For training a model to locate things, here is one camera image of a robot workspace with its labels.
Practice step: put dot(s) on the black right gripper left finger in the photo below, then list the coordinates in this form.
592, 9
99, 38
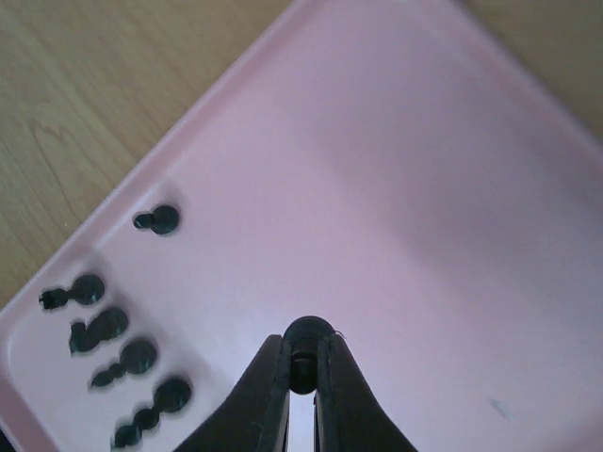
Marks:
254, 416

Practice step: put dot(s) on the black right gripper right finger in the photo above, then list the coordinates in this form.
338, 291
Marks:
348, 416

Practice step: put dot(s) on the black pawn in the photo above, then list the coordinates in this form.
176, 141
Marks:
303, 335
163, 220

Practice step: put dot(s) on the black queen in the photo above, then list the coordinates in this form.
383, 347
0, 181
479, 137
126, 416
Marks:
169, 397

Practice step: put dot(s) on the black bishop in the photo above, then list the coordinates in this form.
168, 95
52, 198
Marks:
137, 357

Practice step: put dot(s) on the black knight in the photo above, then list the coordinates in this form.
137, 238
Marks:
108, 325

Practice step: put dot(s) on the black rook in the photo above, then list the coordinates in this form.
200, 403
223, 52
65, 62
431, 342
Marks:
86, 290

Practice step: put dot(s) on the pink plastic tray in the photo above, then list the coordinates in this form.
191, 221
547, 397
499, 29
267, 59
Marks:
383, 165

